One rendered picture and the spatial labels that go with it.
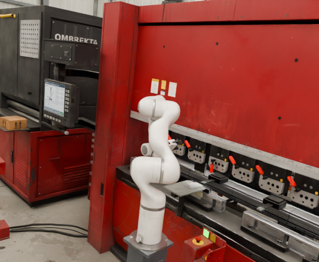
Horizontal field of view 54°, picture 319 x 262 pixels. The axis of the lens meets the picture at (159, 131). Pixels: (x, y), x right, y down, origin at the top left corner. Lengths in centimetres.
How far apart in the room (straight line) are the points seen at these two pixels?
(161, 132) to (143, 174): 25
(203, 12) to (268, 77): 67
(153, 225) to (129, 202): 135
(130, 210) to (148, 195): 142
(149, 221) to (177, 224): 94
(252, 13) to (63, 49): 155
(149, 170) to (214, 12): 125
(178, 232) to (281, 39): 150
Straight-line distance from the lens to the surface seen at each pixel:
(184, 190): 226
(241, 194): 248
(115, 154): 289
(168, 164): 143
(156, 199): 147
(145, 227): 154
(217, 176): 253
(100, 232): 318
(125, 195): 288
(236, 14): 214
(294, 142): 191
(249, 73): 205
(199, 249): 207
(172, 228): 249
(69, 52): 272
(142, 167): 141
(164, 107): 166
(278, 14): 199
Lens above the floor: 186
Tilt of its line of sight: 12 degrees down
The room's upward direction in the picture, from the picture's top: 7 degrees clockwise
